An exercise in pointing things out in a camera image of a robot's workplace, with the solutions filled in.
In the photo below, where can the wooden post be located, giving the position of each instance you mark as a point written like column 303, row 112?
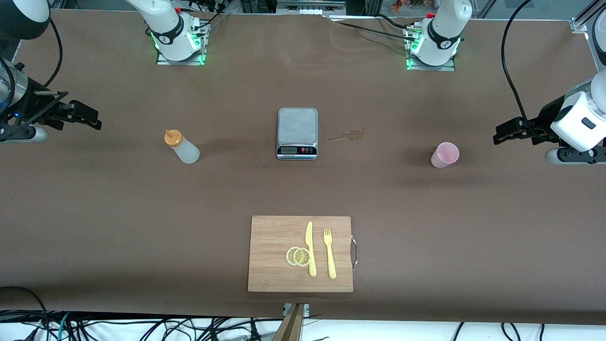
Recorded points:
column 289, row 327

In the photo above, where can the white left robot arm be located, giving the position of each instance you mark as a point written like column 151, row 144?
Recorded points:
column 442, row 33

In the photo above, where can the wooden cutting board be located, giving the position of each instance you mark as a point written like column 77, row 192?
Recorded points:
column 274, row 255

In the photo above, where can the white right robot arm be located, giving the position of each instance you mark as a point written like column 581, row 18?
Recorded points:
column 165, row 23

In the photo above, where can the yellow plastic knife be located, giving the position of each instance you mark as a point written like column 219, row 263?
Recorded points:
column 310, row 251

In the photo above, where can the lemon slice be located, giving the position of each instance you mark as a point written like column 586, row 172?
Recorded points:
column 289, row 256
column 302, row 257

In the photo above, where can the yellow plastic fork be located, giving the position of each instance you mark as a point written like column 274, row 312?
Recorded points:
column 330, row 258

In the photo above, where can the pink plastic cup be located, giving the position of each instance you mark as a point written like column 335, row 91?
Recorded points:
column 444, row 156

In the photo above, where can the silver digital kitchen scale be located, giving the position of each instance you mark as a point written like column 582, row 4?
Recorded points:
column 297, row 128

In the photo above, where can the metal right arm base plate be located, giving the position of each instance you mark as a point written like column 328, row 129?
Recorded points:
column 163, row 61

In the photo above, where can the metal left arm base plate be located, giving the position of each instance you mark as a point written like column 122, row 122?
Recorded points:
column 450, row 67

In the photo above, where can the small metal bracket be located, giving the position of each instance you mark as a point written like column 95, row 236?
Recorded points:
column 307, row 310

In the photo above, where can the aluminium frame profile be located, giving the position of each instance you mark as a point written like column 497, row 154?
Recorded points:
column 584, row 21

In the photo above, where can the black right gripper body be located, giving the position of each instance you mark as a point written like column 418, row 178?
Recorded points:
column 33, row 105

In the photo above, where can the white power strip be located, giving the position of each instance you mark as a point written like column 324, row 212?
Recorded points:
column 310, row 7

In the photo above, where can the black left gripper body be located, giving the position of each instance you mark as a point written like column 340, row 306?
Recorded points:
column 543, row 119

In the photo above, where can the translucent sauce bottle orange cap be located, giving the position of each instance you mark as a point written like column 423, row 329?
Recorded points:
column 185, row 149

